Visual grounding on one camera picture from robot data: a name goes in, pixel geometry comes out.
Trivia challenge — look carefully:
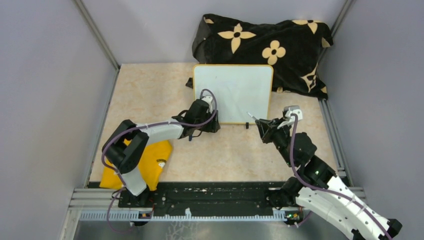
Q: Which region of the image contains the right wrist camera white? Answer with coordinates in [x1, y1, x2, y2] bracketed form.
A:
[277, 105, 303, 129]

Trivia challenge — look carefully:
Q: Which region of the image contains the yellow cloth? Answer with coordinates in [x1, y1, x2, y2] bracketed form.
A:
[99, 140, 173, 191]

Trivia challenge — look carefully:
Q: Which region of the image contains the white whiteboard yellow frame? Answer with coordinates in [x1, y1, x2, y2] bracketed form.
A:
[192, 64, 274, 125]

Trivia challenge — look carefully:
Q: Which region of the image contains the right aluminium frame post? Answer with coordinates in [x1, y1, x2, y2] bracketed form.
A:
[317, 0, 355, 64]

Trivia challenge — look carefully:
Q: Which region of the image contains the white marker pen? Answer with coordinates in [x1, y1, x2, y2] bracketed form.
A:
[247, 112, 257, 121]

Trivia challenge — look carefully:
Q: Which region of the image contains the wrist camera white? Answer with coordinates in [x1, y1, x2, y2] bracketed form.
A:
[200, 95, 214, 113]
[277, 105, 303, 129]

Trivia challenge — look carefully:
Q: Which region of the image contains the aluminium front rail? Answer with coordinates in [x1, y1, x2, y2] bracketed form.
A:
[67, 186, 365, 223]

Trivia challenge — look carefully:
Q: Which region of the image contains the left aluminium frame post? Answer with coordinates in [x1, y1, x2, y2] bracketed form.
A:
[72, 0, 121, 71]

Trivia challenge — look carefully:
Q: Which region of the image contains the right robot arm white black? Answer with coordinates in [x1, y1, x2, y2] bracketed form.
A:
[255, 117, 403, 240]

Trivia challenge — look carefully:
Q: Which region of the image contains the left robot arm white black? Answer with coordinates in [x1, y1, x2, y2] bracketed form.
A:
[101, 95, 220, 207]

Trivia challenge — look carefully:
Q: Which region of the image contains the aluminium frame post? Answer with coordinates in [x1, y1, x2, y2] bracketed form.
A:
[317, 0, 355, 64]
[72, 0, 121, 71]

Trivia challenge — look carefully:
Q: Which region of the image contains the black floral pillow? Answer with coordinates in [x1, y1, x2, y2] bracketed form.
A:
[191, 13, 334, 100]

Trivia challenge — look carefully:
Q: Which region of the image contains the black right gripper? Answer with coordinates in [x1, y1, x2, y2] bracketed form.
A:
[256, 116, 296, 167]

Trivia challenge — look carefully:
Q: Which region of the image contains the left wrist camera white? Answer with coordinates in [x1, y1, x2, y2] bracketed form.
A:
[200, 95, 214, 113]

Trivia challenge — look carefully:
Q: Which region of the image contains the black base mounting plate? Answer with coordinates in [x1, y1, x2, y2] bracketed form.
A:
[118, 181, 307, 222]

